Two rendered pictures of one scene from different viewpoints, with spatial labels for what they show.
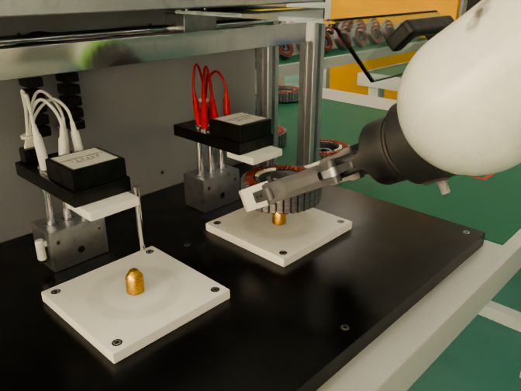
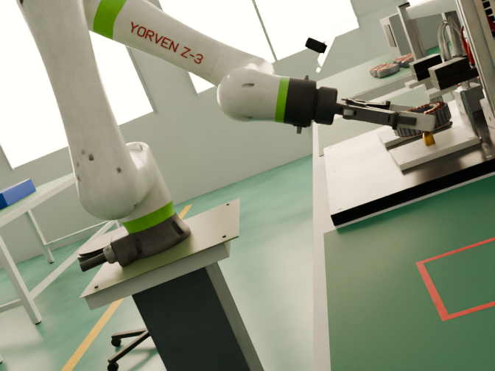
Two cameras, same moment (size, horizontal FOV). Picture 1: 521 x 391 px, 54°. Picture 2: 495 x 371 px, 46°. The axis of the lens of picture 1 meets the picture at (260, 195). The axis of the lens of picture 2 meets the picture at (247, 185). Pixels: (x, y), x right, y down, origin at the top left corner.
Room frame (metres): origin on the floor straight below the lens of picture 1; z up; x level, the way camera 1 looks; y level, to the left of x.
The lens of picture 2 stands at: (1.41, -0.94, 1.06)
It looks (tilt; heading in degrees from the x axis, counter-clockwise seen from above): 11 degrees down; 147
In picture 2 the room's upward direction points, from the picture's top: 22 degrees counter-clockwise
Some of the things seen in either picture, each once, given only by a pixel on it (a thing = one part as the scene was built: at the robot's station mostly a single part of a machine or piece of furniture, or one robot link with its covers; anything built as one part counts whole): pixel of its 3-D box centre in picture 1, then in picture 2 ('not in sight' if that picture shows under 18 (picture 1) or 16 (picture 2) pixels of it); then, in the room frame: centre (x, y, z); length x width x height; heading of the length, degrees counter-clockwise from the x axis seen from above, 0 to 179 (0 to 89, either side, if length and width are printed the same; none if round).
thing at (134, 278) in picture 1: (134, 280); not in sight; (0.49, 0.14, 0.80); 0.02 x 0.02 x 0.03
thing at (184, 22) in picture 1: (191, 22); not in sight; (0.78, 0.10, 1.05); 0.06 x 0.04 x 0.04; 136
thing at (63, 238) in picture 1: (70, 237); (469, 98); (0.59, 0.24, 0.80); 0.08 x 0.05 x 0.06; 136
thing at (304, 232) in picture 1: (279, 226); (431, 146); (0.66, -0.03, 0.78); 0.15 x 0.15 x 0.01; 46
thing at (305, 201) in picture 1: (281, 188); (420, 118); (0.66, -0.03, 0.84); 0.11 x 0.11 x 0.04
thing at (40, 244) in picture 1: (41, 250); not in sight; (0.55, 0.27, 0.80); 0.01 x 0.01 x 0.03; 46
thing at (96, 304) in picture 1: (136, 295); (411, 129); (0.49, 0.14, 0.78); 0.15 x 0.15 x 0.01; 46
